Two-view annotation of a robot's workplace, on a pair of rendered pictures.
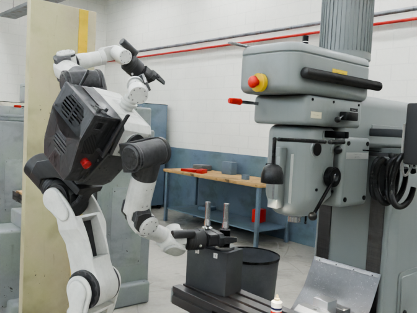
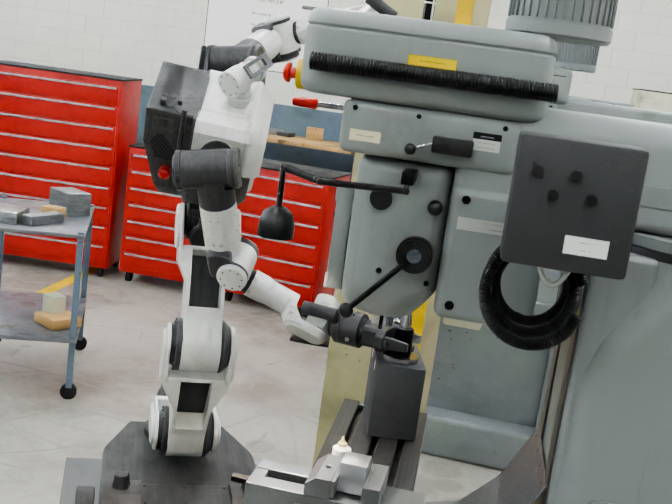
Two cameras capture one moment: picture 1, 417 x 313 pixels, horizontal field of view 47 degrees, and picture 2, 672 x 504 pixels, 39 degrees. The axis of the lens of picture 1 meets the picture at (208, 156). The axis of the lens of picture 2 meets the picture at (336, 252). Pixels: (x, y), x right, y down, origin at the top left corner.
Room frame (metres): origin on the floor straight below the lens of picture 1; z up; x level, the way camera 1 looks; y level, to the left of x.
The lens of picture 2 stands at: (0.39, -1.70, 1.80)
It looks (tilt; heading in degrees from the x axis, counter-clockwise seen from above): 11 degrees down; 49
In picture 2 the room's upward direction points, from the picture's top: 8 degrees clockwise
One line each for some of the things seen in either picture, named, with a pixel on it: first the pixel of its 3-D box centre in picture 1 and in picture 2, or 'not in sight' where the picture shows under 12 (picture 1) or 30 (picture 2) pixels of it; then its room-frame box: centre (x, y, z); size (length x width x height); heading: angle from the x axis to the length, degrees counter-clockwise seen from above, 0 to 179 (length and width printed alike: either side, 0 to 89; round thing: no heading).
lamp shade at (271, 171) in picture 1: (272, 172); (277, 221); (1.51, -0.21, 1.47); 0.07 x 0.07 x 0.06
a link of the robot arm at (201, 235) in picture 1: (205, 239); (369, 333); (1.98, -0.01, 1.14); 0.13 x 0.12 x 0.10; 27
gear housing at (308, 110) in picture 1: (308, 112); (432, 133); (1.75, -0.36, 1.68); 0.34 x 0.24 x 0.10; 132
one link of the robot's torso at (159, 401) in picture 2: not in sight; (184, 424); (1.84, 0.58, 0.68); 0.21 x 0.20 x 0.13; 63
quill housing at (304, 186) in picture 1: (298, 169); (397, 234); (1.72, -0.33, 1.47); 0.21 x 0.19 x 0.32; 42
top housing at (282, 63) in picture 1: (305, 75); (428, 65); (1.73, -0.34, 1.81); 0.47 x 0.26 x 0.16; 132
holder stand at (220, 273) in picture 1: (213, 265); (393, 385); (2.05, -0.05, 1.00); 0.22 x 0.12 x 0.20; 52
